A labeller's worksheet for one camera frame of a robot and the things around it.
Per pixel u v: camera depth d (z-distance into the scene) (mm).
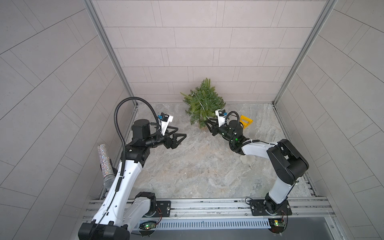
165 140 606
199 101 772
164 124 601
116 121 469
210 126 801
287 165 471
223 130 774
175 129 704
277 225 678
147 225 652
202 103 791
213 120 813
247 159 846
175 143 607
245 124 1031
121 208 390
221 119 750
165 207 716
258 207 711
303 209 723
